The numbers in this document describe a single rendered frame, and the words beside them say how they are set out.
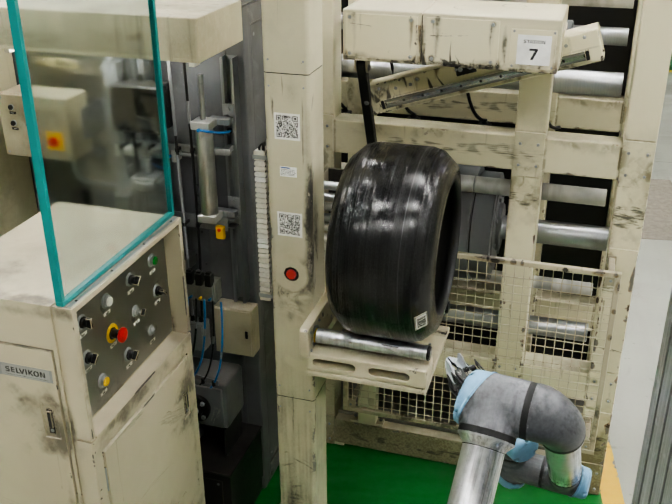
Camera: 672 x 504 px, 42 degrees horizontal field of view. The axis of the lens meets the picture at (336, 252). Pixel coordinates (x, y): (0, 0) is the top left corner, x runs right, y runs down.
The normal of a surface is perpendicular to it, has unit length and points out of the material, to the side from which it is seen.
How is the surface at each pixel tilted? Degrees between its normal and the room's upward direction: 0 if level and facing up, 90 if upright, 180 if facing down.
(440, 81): 90
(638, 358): 0
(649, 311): 0
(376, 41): 90
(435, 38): 90
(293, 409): 90
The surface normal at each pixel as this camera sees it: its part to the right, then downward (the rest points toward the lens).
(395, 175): -0.14, -0.61
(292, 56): -0.30, 0.41
